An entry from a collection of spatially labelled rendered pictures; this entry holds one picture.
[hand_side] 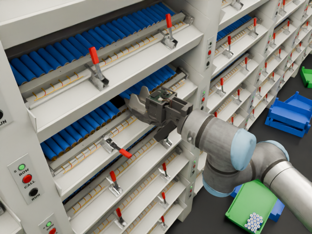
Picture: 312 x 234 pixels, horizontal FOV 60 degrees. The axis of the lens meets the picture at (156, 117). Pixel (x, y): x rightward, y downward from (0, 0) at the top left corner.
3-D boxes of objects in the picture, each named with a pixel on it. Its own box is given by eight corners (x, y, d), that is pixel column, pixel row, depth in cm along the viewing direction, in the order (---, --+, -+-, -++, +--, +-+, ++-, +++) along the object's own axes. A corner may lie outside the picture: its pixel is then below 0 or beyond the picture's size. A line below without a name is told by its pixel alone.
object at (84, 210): (189, 133, 116) (203, 114, 105) (75, 243, 79) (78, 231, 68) (154, 102, 120) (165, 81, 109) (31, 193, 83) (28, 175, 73)
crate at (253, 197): (257, 238, 152) (258, 236, 145) (225, 217, 161) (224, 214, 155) (280, 192, 161) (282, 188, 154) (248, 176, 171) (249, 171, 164)
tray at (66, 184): (193, 94, 103) (204, 77, 96) (59, 203, 66) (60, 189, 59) (155, 61, 107) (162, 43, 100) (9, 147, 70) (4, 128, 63)
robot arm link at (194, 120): (210, 133, 74) (191, 155, 68) (194, 126, 76) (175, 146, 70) (215, 108, 68) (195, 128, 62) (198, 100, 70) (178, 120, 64)
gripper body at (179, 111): (160, 84, 74) (198, 100, 69) (159, 108, 80) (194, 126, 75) (142, 97, 70) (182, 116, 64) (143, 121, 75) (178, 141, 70)
